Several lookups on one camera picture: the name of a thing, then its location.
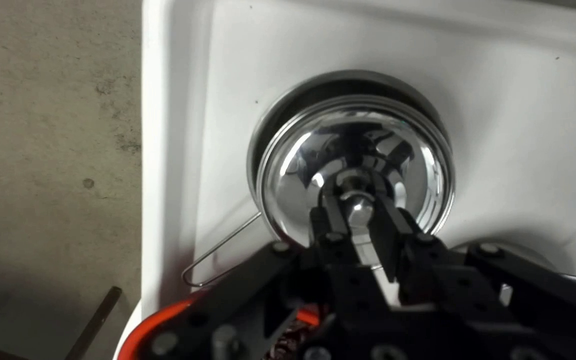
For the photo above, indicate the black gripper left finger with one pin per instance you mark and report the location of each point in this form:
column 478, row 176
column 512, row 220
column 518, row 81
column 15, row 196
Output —
column 331, row 237

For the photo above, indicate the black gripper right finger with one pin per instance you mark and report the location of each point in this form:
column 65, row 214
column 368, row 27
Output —
column 396, row 238

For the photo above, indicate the silver pot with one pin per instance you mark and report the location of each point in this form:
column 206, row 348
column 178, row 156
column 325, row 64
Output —
column 331, row 84

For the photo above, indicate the white plastic tray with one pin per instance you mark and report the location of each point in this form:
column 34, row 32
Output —
column 503, row 280

